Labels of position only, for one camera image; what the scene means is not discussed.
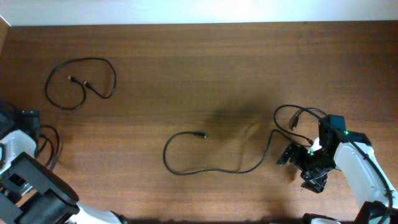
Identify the black usb cable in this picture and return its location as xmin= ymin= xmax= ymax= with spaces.
xmin=35 ymin=124 xmax=61 ymax=172
xmin=45 ymin=57 xmax=118 ymax=111
xmin=162 ymin=104 xmax=327 ymax=177

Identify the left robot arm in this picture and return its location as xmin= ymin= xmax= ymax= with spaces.
xmin=1 ymin=101 xmax=128 ymax=224

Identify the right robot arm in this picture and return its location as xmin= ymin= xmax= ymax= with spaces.
xmin=277 ymin=114 xmax=397 ymax=223

